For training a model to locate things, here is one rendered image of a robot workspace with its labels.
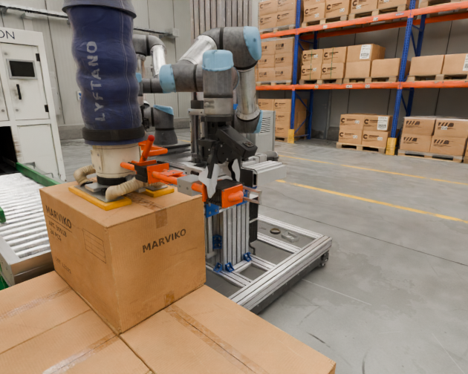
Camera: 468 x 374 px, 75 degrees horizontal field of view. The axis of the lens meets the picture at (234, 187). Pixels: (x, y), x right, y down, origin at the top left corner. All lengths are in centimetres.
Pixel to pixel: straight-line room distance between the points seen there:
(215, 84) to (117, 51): 51
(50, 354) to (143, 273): 36
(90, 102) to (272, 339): 102
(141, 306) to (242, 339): 37
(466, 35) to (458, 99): 137
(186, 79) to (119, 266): 62
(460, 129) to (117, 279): 726
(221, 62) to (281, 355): 87
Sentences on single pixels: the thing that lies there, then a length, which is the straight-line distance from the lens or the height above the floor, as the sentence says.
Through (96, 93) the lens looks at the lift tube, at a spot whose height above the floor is 133.
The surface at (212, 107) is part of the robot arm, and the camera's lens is 77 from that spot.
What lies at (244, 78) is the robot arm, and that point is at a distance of 132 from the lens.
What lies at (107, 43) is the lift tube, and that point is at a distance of 120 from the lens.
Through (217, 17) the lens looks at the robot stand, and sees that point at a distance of 181.
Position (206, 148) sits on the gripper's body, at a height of 119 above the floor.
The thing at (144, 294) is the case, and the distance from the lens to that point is 119.
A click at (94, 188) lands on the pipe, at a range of 125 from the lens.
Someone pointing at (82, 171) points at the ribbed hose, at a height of 102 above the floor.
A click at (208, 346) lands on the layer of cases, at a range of 112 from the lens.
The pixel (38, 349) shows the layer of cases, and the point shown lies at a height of 54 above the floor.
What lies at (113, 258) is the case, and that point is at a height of 83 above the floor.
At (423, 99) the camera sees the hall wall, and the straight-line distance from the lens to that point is 920.
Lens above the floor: 133
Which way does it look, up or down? 17 degrees down
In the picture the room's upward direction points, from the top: straight up
